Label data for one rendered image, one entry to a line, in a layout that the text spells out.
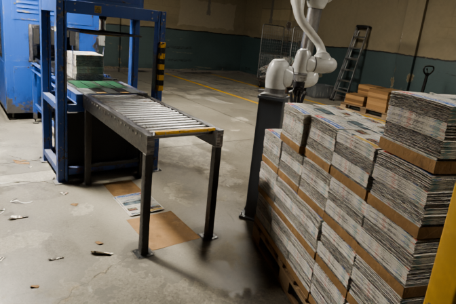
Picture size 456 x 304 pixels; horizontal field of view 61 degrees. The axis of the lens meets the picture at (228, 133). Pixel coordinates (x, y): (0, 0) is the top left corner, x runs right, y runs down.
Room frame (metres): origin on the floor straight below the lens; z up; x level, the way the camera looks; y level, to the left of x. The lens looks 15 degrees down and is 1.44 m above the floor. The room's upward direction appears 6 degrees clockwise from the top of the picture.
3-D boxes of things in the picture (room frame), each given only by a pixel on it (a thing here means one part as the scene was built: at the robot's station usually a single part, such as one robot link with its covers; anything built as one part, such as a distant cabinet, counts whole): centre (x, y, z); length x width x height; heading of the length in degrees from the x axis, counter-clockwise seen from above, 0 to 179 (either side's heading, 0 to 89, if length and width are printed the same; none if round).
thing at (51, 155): (3.71, 1.26, 0.38); 0.94 x 0.69 x 0.63; 127
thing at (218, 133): (3.04, 0.45, 0.74); 1.34 x 0.05 x 0.12; 37
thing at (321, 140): (1.94, -0.64, 0.95); 0.38 x 0.29 x 0.23; 105
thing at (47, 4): (3.71, 1.25, 1.50); 0.94 x 0.68 x 0.10; 127
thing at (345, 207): (2.07, -0.59, 0.42); 1.17 x 0.39 x 0.83; 16
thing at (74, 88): (3.71, 1.26, 0.75); 0.70 x 0.65 x 0.10; 37
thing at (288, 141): (2.18, -0.43, 0.86); 0.29 x 0.16 x 0.04; 15
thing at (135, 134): (2.74, 0.85, 0.74); 1.34 x 0.05 x 0.12; 37
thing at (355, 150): (1.66, -0.72, 0.95); 0.38 x 0.29 x 0.23; 106
